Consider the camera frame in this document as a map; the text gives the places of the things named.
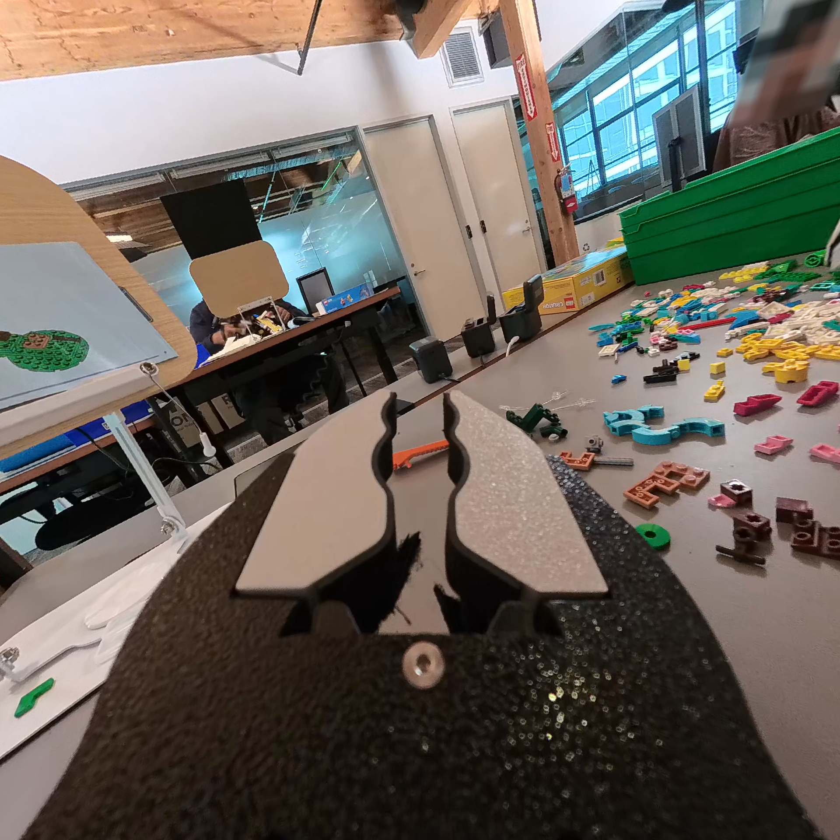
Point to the magenta lego piece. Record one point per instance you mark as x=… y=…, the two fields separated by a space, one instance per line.
x=754 y=407
x=817 y=394

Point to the wooden pillar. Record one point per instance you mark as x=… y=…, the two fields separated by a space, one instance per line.
x=562 y=236

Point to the red fire extinguisher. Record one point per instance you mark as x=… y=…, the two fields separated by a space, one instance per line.
x=568 y=197

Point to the wall air vent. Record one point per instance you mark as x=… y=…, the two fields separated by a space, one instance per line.
x=461 y=56

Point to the white door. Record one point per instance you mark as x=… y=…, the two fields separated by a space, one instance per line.
x=430 y=210
x=499 y=184

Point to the long brown table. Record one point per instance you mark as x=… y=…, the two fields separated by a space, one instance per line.
x=354 y=303

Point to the pile of mixed lego pieces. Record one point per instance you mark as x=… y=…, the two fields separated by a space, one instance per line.
x=774 y=341

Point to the black wall speaker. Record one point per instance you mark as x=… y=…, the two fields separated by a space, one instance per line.
x=497 y=40

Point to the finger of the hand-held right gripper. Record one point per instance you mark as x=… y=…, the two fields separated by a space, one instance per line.
x=835 y=246

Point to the person's torso brown sweater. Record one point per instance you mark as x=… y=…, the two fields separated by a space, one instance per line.
x=768 y=141

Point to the small black monitor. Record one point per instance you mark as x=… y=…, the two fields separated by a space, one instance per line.
x=315 y=292

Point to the dark brown lego cube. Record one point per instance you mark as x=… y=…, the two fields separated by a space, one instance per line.
x=738 y=495

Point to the dark brown lego pin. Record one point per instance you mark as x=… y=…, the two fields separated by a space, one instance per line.
x=741 y=554

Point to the pink lego plate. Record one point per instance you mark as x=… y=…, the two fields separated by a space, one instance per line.
x=773 y=446
x=827 y=453

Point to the grey lego axle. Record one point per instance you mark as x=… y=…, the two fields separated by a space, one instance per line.
x=617 y=461

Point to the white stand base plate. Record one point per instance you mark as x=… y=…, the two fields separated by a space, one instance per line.
x=59 y=649

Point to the lego instruction booklet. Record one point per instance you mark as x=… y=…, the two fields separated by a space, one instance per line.
x=79 y=308

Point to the blue lego box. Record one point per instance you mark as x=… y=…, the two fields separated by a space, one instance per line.
x=348 y=300

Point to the black lego piece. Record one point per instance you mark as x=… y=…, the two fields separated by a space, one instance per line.
x=659 y=375

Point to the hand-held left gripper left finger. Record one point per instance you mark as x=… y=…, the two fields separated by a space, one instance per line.
x=321 y=518

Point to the dark green lego assembly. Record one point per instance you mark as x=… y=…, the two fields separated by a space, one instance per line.
x=535 y=420

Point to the transparent lego piece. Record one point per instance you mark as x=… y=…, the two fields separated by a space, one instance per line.
x=518 y=407
x=577 y=401

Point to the dark brown lego plate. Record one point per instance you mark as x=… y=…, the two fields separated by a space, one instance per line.
x=817 y=541

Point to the yellow lego box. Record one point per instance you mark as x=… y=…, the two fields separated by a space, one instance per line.
x=584 y=289

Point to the green plastic tray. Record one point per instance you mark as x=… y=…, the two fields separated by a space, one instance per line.
x=722 y=184
x=722 y=256
x=722 y=207

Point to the small pink lego piece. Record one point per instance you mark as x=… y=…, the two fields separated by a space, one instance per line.
x=718 y=502

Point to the tall black charging case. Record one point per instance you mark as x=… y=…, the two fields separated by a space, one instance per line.
x=520 y=321

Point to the dark brown studded brick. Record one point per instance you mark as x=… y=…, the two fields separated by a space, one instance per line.
x=753 y=525

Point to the grey lego connector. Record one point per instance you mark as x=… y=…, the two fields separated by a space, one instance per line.
x=594 y=444

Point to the dark brown smooth brick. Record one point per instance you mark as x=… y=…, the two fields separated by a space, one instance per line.
x=794 y=510

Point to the orange brick separator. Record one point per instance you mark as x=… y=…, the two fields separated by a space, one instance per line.
x=420 y=453

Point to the teal curved lego piece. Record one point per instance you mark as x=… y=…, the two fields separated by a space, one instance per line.
x=663 y=434
x=620 y=420

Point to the red arrow sign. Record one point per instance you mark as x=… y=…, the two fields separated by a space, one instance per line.
x=552 y=142
x=526 y=88

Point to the green angled lego plate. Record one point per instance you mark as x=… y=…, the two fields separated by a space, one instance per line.
x=33 y=699

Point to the dark grey power adapter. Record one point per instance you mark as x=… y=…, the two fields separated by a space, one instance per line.
x=430 y=361

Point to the black metal rod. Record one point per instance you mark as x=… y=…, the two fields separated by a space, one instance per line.
x=308 y=39

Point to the grey computer monitor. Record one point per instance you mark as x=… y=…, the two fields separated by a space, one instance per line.
x=679 y=138

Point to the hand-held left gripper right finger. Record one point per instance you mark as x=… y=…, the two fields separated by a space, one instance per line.
x=518 y=518

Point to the black panel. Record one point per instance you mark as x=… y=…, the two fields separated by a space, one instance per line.
x=210 y=220

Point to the yellow lego piece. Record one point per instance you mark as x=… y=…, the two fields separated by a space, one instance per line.
x=714 y=392

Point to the black office chair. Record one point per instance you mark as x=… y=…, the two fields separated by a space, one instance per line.
x=72 y=535

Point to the orange angled lego plate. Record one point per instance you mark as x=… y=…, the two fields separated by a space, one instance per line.
x=577 y=460

